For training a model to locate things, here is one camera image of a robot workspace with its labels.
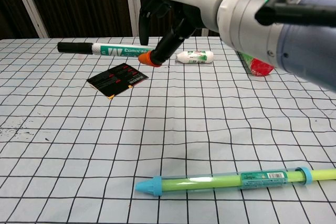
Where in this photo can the white metal frame bar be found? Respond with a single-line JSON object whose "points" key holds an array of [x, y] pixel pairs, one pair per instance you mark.
{"points": [[29, 3], [133, 3], [204, 32]]}

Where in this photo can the black printed card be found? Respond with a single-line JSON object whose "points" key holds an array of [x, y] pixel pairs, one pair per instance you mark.
{"points": [[118, 79]]}

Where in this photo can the black marker cap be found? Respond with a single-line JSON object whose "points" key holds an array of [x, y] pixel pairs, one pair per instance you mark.
{"points": [[74, 47]]}

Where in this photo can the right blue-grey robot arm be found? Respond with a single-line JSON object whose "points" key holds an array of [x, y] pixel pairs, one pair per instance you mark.
{"points": [[288, 45]]}

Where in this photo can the small white green-label bottle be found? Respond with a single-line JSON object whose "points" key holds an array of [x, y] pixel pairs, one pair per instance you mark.
{"points": [[195, 57]]}

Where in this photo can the white green whiteboard marker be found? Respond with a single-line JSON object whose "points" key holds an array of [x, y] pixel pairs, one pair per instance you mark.
{"points": [[115, 50]]}

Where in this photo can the black pleated curtain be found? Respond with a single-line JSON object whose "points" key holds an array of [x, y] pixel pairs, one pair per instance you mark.
{"points": [[84, 1]]}

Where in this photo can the white black-grid tablecloth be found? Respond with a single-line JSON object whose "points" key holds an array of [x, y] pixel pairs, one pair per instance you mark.
{"points": [[78, 142]]}

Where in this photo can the green chips can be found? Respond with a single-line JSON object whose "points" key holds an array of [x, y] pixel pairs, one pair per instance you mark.
{"points": [[258, 68]]}

